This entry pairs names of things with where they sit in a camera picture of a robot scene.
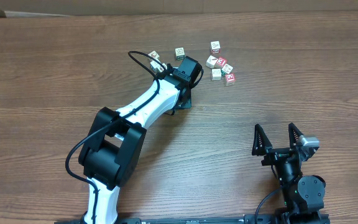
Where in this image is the wooden block round picture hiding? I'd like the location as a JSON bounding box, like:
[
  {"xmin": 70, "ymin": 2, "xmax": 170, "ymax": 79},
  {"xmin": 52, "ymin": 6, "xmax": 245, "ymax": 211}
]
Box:
[{"xmin": 158, "ymin": 63, "xmax": 167, "ymax": 72}]

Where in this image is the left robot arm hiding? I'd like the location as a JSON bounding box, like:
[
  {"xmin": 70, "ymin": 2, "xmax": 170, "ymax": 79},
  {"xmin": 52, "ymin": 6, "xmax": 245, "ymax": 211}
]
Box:
[{"xmin": 78, "ymin": 57, "xmax": 203, "ymax": 223}]

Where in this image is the wooden block brown picture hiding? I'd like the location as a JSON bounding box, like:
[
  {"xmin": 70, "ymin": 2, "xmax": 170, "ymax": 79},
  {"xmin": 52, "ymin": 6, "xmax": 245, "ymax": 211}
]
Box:
[{"xmin": 149, "ymin": 50, "xmax": 160, "ymax": 61}]

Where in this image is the wooden block red side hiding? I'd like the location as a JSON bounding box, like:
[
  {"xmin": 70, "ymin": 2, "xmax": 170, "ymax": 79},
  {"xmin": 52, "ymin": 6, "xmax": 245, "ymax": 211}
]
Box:
[{"xmin": 210, "ymin": 40, "xmax": 221, "ymax": 54}]

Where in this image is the wooden block brush picture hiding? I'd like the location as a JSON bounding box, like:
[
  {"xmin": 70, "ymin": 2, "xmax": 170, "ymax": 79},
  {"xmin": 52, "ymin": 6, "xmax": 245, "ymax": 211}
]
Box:
[{"xmin": 206, "ymin": 55, "xmax": 218, "ymax": 69}]

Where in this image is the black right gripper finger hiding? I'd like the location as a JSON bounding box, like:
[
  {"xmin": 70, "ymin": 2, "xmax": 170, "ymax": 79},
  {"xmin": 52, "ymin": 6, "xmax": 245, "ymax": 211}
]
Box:
[
  {"xmin": 288, "ymin": 123, "xmax": 303, "ymax": 148},
  {"xmin": 252, "ymin": 124, "xmax": 273, "ymax": 156}
]

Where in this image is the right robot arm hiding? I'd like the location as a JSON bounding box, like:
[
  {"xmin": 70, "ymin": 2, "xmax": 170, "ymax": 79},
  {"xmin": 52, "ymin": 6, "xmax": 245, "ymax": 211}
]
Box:
[{"xmin": 252, "ymin": 123, "xmax": 330, "ymax": 223}]

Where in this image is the wooden block green side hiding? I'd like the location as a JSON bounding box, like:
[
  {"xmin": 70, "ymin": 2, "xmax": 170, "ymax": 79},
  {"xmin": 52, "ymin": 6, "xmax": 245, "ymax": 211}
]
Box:
[{"xmin": 175, "ymin": 47, "xmax": 185, "ymax": 60}]

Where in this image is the wooden block teal side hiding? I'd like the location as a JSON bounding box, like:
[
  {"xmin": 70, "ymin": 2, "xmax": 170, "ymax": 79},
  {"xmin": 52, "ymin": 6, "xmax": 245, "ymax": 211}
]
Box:
[{"xmin": 221, "ymin": 63, "xmax": 233, "ymax": 76}]

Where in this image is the wooden block pretzel picture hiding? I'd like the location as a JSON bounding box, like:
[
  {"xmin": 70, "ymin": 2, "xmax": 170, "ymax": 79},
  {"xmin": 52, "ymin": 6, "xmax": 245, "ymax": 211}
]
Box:
[{"xmin": 211, "ymin": 68, "xmax": 222, "ymax": 81}]

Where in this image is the wooden block letter blue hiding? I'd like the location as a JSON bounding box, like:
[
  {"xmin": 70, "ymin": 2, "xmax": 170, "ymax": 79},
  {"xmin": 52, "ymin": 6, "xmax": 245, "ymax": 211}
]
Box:
[{"xmin": 150, "ymin": 60, "xmax": 163, "ymax": 73}]

